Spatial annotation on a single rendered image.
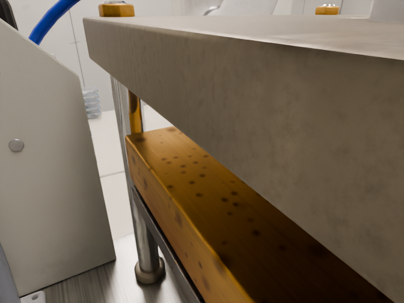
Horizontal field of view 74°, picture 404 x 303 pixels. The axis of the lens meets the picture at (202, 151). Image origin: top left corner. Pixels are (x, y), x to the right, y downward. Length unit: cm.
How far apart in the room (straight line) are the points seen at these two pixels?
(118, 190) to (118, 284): 43
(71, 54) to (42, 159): 231
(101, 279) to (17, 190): 9
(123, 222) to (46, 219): 36
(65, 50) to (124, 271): 231
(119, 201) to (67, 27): 199
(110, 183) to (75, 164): 49
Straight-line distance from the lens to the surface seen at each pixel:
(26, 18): 246
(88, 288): 24
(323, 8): 23
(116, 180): 69
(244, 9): 41
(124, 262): 25
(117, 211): 59
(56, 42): 247
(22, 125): 18
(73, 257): 24
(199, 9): 47
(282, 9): 279
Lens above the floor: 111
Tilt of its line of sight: 27 degrees down
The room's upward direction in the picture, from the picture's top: straight up
